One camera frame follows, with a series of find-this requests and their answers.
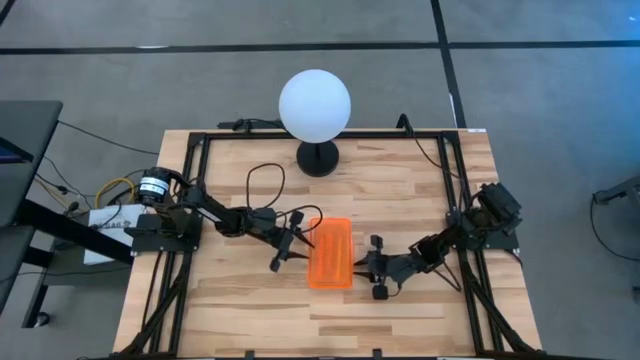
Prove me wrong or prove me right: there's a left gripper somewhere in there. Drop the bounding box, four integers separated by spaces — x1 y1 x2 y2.
251 207 317 274

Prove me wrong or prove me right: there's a black cable with thick plug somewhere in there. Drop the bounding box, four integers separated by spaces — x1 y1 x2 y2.
396 113 481 201

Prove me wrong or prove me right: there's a yellow floor cable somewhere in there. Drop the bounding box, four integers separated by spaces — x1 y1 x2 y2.
33 175 137 210

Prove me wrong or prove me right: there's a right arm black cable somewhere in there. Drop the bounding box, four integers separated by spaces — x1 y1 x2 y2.
389 259 464 301

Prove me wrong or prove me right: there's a curved black floor cable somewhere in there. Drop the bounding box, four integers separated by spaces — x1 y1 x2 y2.
589 193 640 262

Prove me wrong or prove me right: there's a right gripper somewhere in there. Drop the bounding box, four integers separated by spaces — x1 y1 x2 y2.
351 234 425 301

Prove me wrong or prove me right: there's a long black floor cable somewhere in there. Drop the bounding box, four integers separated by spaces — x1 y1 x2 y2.
56 118 159 156

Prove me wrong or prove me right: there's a clear box with orange lid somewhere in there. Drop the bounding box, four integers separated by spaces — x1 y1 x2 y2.
306 216 354 290

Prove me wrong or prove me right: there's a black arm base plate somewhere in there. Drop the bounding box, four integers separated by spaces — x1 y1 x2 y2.
446 209 520 251
124 213 204 253

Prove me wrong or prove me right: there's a white globe lamp black base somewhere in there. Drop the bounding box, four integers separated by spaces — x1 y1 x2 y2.
278 68 352 178

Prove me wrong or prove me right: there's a grey desk panel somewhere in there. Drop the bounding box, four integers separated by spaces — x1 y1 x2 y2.
0 224 36 314

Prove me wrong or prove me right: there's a black desk leg frame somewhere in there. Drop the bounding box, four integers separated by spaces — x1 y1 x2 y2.
14 198 135 329

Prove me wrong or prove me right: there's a black floor cable with plug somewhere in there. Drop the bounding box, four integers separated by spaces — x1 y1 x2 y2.
34 154 99 214

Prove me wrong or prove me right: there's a dark tablet blue screen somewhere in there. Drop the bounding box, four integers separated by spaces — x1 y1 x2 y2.
0 135 35 165

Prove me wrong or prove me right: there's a black cable with connectors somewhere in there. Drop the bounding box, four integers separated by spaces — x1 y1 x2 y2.
217 117 287 133

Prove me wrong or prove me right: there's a grey stand leg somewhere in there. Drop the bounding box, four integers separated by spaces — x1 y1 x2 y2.
592 174 640 207

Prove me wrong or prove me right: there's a grey desk top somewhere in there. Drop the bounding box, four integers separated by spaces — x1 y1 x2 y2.
0 99 64 229

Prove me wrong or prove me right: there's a white printed paper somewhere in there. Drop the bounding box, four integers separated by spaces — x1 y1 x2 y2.
83 203 147 266

